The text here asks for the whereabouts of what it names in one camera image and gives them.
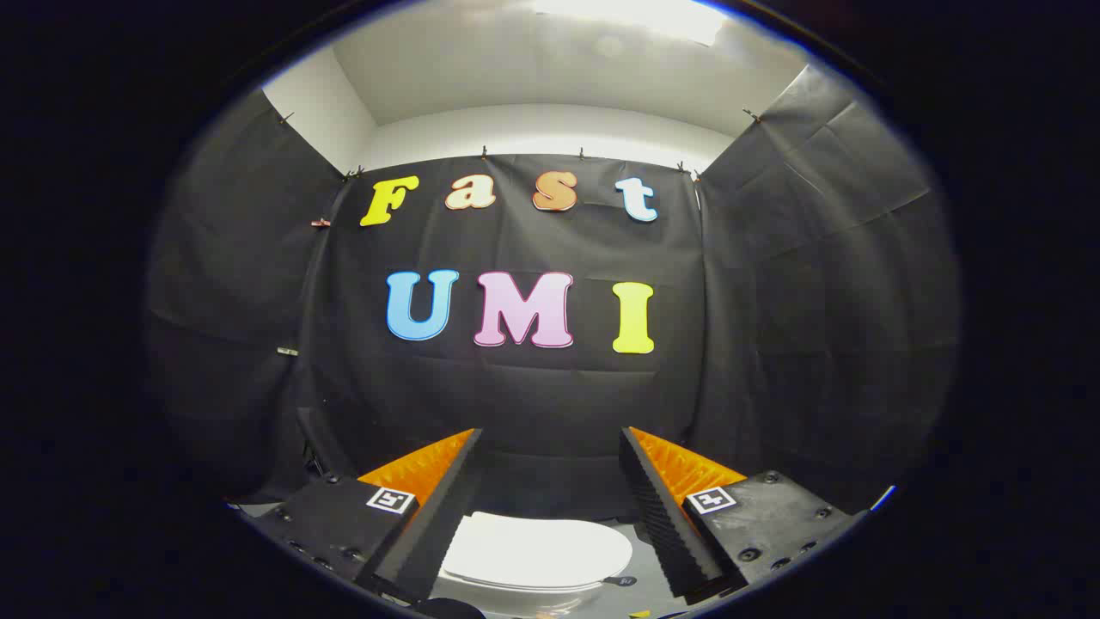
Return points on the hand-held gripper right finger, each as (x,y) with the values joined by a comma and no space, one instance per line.
(657,524)

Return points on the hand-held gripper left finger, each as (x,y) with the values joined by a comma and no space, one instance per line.
(438,524)

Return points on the black backdrop cloth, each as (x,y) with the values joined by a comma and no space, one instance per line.
(533,395)

